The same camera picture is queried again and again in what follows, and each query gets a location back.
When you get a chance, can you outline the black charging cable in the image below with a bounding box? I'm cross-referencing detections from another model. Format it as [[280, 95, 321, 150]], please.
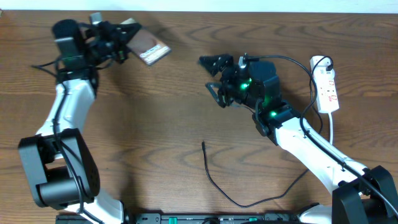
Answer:
[[201, 55, 335, 208]]

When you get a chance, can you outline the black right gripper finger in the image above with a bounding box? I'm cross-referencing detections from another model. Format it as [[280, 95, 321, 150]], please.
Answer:
[[205, 82, 226, 108], [199, 54, 234, 77]]

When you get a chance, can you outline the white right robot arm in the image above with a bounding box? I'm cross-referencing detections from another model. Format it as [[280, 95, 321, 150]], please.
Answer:
[[198, 54, 397, 223]]

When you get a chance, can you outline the white power strip cord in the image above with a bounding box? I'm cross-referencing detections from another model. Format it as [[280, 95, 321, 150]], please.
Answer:
[[328, 112, 334, 146]]

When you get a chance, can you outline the white USB charger adapter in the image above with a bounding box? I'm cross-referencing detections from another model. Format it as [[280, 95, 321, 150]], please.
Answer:
[[310, 55, 335, 79]]

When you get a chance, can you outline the white power strip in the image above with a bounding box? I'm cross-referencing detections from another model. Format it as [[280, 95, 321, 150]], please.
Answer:
[[309, 55, 340, 114]]

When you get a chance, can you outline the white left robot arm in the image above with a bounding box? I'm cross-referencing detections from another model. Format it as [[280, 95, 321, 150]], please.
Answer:
[[18, 14, 141, 223]]

